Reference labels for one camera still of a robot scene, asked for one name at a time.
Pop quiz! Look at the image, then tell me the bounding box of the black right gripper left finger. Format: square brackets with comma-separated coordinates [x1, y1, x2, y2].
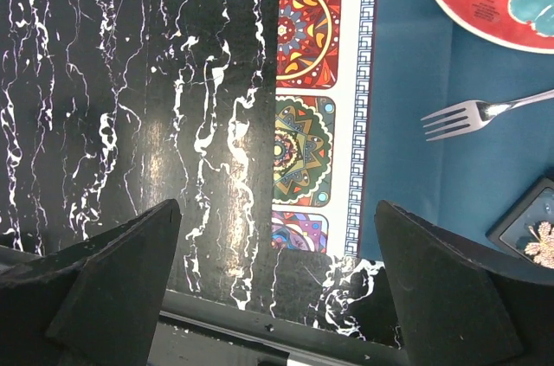
[1, 199, 181, 365]

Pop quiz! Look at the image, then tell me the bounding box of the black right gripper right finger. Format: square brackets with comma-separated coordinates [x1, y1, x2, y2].
[375, 201, 553, 365]

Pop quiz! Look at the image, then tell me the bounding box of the black brooch box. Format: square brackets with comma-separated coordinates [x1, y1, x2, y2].
[486, 177, 553, 266]

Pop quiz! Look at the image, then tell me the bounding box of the gold flower brooch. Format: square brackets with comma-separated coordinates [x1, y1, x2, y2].
[524, 222, 554, 269]

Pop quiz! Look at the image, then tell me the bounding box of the silver fork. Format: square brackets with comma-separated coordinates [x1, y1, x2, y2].
[421, 89, 554, 142]

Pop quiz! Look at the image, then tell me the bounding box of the blue patterned placemat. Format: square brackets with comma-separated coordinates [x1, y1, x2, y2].
[278, 0, 553, 260]

